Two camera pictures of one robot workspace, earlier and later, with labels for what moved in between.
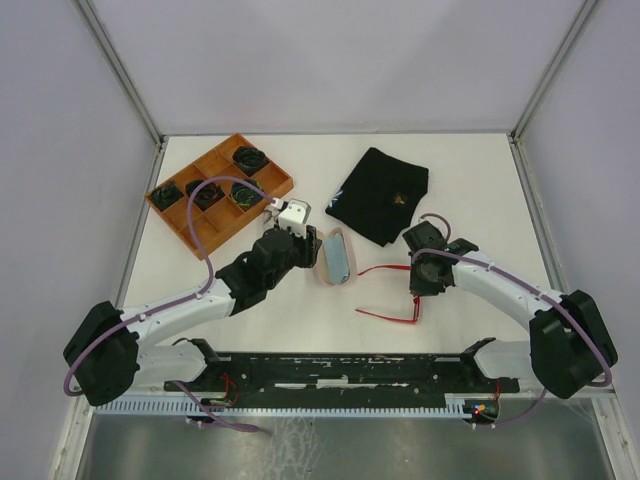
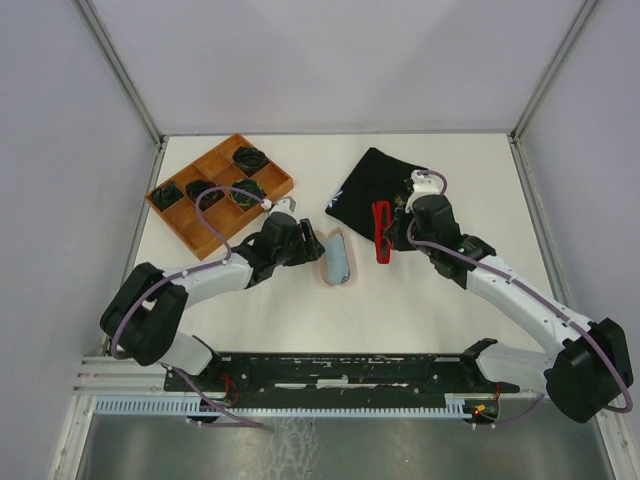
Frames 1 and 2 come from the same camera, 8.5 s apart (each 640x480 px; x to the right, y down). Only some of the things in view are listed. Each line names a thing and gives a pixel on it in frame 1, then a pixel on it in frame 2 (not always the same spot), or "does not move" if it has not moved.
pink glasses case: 322,263 does not move
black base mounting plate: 342,374 does not move
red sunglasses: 417,302 to 381,217
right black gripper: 418,287 to 401,217
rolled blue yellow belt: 245,197 does not move
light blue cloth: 337,259 does not move
